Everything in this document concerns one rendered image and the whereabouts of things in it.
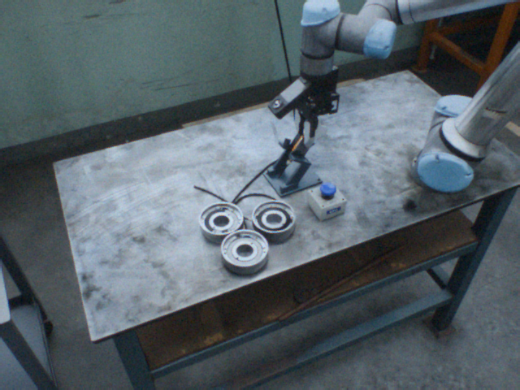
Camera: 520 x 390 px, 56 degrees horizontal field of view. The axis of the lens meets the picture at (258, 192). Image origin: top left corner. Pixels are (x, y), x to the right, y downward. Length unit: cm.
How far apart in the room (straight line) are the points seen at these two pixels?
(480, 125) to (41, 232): 194
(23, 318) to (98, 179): 70
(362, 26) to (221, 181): 54
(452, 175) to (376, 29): 35
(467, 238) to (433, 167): 52
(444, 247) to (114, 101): 186
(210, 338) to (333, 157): 59
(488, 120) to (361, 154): 45
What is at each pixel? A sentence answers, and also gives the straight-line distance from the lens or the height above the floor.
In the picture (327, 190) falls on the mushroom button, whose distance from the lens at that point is 120.
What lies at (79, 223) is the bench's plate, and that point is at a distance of 130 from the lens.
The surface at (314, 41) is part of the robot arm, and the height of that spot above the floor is 120.
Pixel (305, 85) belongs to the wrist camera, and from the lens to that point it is 116.
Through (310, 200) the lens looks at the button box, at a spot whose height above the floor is 83.
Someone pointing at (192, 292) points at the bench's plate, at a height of 80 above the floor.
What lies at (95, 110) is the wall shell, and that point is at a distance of 278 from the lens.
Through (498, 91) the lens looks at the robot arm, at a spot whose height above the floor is 118.
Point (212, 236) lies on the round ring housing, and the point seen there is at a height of 83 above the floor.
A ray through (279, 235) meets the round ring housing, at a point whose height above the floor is 83.
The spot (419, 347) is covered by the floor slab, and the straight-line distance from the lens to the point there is 202.
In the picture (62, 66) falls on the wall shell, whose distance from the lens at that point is 263.
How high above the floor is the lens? 170
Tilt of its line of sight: 44 degrees down
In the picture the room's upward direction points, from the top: 1 degrees counter-clockwise
